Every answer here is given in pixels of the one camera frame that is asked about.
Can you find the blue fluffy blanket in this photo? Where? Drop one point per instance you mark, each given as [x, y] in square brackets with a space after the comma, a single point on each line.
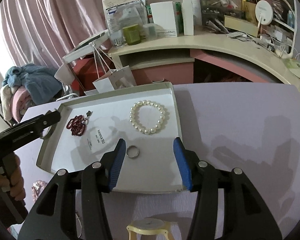
[39, 81]

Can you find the red storage box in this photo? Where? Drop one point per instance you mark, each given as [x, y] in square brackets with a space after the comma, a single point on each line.
[87, 72]

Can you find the green glass jar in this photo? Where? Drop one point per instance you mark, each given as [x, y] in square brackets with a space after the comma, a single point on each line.
[132, 34]

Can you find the person's left hand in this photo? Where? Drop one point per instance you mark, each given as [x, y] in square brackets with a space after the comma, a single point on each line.
[16, 182]

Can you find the round white mirror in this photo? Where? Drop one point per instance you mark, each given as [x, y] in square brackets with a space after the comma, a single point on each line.
[263, 13]

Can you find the tall narrow white box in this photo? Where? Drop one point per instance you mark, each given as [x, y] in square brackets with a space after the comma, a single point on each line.
[188, 21]

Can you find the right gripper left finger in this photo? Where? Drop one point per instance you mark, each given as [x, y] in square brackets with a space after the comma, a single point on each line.
[112, 162]

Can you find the large white box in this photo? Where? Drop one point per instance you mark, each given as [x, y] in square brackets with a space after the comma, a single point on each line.
[164, 18]

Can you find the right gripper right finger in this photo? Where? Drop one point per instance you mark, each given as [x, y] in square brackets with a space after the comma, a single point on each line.
[187, 162]

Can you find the white paper shopping bag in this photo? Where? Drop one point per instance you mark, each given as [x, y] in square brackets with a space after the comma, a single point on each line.
[112, 79]

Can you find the white lotion bottle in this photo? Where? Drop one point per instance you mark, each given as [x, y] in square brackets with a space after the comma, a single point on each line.
[197, 12]

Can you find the pink curtain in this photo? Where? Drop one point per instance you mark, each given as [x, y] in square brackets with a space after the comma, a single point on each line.
[43, 31]

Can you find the pink rolled blanket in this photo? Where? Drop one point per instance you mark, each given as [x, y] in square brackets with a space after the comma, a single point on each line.
[19, 103]

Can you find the curved cream desk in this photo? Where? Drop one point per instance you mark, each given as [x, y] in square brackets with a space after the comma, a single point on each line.
[221, 44]

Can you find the plastic wrapped carton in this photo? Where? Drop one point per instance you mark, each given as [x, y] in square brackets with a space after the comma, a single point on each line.
[121, 13]

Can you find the white wall shelf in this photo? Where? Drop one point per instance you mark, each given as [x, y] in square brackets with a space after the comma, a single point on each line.
[280, 33]

